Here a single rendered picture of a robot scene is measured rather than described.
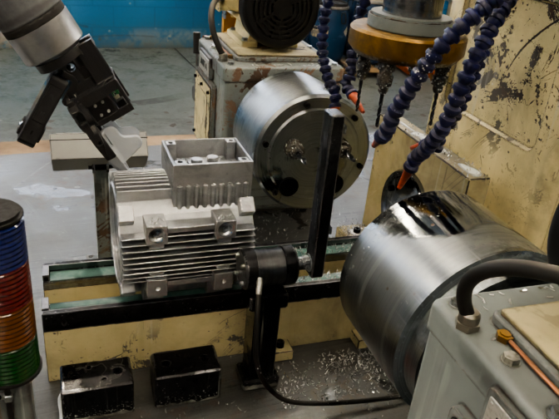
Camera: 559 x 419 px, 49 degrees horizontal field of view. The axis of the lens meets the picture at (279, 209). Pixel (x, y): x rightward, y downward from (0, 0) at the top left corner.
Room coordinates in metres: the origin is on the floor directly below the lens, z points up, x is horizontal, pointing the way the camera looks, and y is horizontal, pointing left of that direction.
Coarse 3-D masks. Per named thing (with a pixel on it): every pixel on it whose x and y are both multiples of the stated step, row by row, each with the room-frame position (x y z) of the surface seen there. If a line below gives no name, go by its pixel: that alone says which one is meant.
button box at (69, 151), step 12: (144, 132) 1.08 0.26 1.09; (60, 144) 1.01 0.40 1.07; (72, 144) 1.02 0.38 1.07; (84, 144) 1.03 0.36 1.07; (144, 144) 1.06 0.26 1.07; (60, 156) 1.00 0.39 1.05; (72, 156) 1.01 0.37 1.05; (84, 156) 1.01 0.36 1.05; (96, 156) 1.02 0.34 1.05; (132, 156) 1.04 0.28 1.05; (144, 156) 1.05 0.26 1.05; (60, 168) 1.03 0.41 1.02; (72, 168) 1.04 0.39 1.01; (84, 168) 1.05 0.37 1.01
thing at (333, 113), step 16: (336, 112) 0.79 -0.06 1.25; (336, 128) 0.78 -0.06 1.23; (320, 144) 0.80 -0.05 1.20; (336, 144) 0.78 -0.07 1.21; (320, 160) 0.79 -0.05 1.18; (336, 160) 0.78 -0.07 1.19; (320, 176) 0.79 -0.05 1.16; (336, 176) 0.78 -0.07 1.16; (320, 192) 0.78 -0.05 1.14; (320, 208) 0.78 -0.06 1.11; (320, 224) 0.78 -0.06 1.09; (320, 240) 0.78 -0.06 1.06; (304, 256) 0.79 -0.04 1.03; (320, 256) 0.78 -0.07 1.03; (320, 272) 0.78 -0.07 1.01
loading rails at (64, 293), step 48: (336, 240) 1.02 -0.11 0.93; (48, 288) 0.81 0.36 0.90; (96, 288) 0.84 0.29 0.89; (192, 288) 0.83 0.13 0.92; (240, 288) 0.84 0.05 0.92; (288, 288) 0.85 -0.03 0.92; (336, 288) 0.88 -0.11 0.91; (48, 336) 0.72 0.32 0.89; (96, 336) 0.74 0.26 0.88; (144, 336) 0.77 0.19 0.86; (192, 336) 0.79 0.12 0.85; (240, 336) 0.82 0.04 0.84; (288, 336) 0.85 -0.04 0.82; (336, 336) 0.89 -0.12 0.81
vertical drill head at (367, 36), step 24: (384, 0) 0.97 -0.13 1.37; (408, 0) 0.94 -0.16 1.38; (432, 0) 0.94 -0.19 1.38; (360, 24) 0.97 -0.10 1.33; (384, 24) 0.93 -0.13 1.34; (408, 24) 0.92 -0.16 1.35; (432, 24) 0.92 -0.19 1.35; (360, 48) 0.93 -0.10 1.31; (384, 48) 0.90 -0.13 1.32; (408, 48) 0.89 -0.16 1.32; (456, 48) 0.91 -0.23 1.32; (360, 72) 0.99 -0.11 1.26; (384, 72) 0.92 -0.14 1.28; (360, 96) 1.00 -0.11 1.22; (432, 120) 0.96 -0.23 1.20
